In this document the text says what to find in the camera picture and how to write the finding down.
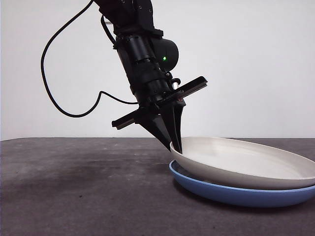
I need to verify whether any blue round plate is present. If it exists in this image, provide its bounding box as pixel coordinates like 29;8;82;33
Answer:
168;159;315;208

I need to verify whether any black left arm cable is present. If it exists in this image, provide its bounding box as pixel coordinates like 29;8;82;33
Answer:
40;0;139;118

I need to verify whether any white round plate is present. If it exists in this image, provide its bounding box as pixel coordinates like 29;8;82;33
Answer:
169;136;315;190

